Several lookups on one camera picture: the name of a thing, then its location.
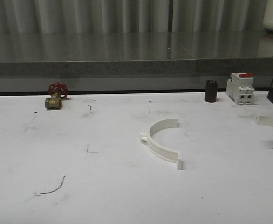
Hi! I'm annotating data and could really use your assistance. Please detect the white half pipe clamp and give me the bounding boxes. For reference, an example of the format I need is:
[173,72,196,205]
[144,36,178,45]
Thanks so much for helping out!
[140,116,182,170]
[255,113,273,128]

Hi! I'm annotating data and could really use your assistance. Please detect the white circuit breaker red switch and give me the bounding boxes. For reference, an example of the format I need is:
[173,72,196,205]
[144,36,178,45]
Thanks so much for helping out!
[226,72,255,105]

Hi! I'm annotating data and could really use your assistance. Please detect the brass valve with red handwheel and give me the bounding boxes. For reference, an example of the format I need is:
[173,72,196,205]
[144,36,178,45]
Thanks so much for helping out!
[45,82,69,110]

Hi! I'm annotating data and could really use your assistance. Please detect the grey stone counter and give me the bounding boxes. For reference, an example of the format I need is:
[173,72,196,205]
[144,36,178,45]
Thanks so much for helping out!
[0,31,273,94]

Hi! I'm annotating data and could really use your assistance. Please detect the dark brown cylindrical capacitor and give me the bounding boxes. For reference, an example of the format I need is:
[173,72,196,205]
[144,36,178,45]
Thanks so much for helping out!
[204,80,219,103]

